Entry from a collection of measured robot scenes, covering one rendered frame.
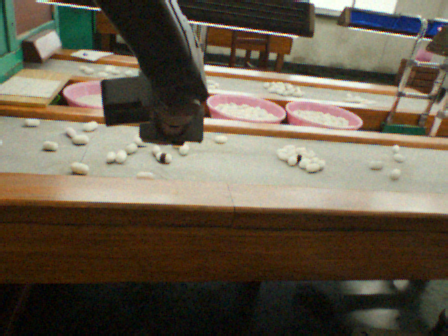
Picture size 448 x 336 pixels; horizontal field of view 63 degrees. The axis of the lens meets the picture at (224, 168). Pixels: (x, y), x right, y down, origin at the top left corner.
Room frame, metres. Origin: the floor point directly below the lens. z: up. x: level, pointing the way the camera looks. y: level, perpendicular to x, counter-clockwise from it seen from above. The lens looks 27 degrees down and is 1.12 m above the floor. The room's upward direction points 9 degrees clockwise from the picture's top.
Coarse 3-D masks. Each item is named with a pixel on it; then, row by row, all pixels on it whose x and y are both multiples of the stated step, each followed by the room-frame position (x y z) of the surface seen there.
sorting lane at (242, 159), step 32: (0, 128) 0.78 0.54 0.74; (32, 128) 0.81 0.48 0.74; (64, 128) 0.84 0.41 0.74; (128, 128) 0.91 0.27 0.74; (0, 160) 0.64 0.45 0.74; (32, 160) 0.66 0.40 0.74; (64, 160) 0.68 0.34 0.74; (96, 160) 0.70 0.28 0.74; (128, 160) 0.73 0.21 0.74; (192, 160) 0.78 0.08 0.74; (224, 160) 0.81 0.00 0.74; (256, 160) 0.84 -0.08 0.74; (352, 160) 0.94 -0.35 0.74; (384, 160) 0.98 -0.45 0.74; (416, 160) 1.02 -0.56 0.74
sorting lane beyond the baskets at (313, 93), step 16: (48, 64) 1.41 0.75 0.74; (64, 64) 1.45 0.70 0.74; (80, 64) 1.49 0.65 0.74; (96, 64) 1.53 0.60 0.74; (224, 80) 1.62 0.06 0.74; (240, 80) 1.67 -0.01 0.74; (288, 96) 1.53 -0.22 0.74; (304, 96) 1.57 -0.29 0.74; (320, 96) 1.62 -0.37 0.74; (336, 96) 1.67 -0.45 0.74; (368, 96) 1.77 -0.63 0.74; (384, 96) 1.83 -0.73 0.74
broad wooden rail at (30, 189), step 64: (0, 192) 0.49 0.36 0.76; (64, 192) 0.52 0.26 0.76; (128, 192) 0.56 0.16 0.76; (192, 192) 0.59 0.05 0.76; (256, 192) 0.63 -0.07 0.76; (320, 192) 0.68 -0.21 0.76; (384, 192) 0.72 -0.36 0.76; (0, 256) 0.47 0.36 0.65; (64, 256) 0.49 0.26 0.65; (128, 256) 0.52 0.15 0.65; (192, 256) 0.55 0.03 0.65; (256, 256) 0.58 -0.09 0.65; (320, 256) 0.61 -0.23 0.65; (384, 256) 0.64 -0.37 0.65
